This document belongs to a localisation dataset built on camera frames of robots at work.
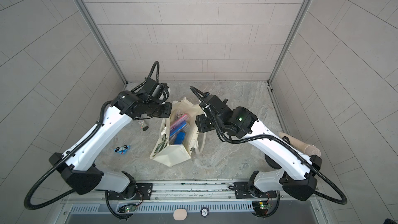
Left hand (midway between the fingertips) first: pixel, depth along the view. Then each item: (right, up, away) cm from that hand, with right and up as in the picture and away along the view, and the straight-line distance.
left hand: (175, 110), depth 71 cm
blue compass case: (+1, -16, +10) cm, 18 cm away
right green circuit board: (+39, -43, -3) cm, 58 cm away
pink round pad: (+4, -43, -7) cm, 44 cm away
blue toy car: (-31, -22, +11) cm, 40 cm away
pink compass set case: (+1, -6, +13) cm, 14 cm away
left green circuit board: (-19, -41, -6) cm, 46 cm away
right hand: (+11, -5, -6) cm, 14 cm away
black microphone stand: (+48, -27, +7) cm, 56 cm away
